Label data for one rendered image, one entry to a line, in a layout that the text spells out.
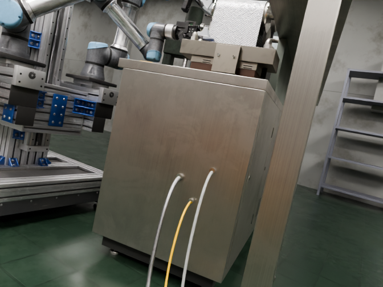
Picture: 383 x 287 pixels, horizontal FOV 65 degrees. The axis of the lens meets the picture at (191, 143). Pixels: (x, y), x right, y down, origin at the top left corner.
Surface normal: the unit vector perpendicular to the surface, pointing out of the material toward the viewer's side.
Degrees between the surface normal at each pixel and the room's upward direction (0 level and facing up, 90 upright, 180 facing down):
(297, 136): 90
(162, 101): 90
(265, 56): 90
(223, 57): 90
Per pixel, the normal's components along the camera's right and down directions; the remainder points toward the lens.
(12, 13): 0.19, 0.20
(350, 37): -0.51, -0.04
